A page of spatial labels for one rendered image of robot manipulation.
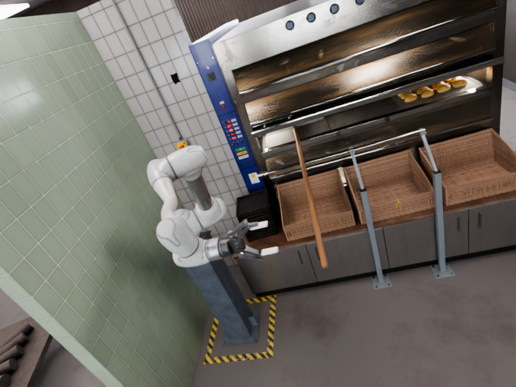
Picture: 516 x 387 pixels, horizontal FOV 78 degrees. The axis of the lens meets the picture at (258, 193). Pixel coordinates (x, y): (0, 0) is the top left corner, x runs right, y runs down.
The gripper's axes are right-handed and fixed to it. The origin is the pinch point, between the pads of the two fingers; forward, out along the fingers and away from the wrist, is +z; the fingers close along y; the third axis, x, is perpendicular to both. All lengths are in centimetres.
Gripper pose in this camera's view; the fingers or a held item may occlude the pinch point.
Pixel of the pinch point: (269, 237)
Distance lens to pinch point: 126.1
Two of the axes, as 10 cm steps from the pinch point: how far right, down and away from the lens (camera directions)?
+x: -0.7, 5.4, -8.4
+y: 3.2, 8.1, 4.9
